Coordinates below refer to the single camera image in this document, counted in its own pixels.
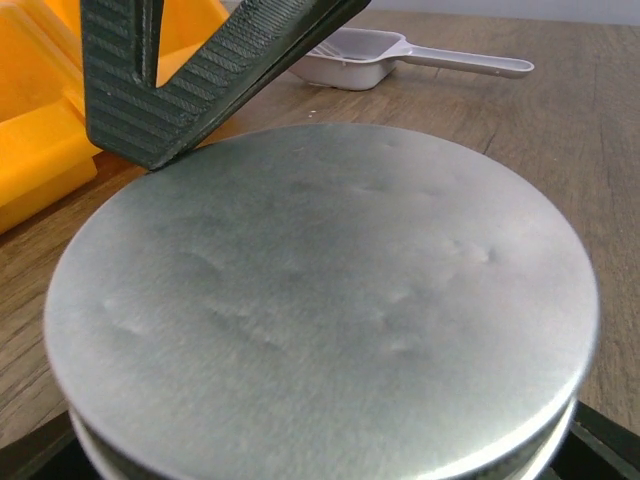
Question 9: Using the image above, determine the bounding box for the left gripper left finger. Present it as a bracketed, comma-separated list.
[1, 425, 80, 479]

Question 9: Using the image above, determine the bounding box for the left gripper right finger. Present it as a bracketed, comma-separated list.
[549, 402, 639, 480]

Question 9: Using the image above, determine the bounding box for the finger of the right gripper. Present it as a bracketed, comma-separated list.
[80, 0, 368, 170]

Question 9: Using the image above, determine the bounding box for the orange bin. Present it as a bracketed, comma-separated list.
[24, 1, 229, 86]
[1, 1, 100, 231]

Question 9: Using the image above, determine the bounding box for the white slotted scoop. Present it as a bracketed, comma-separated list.
[289, 27, 534, 91]

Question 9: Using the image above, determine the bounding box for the white jar lid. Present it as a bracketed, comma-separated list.
[44, 124, 599, 479]

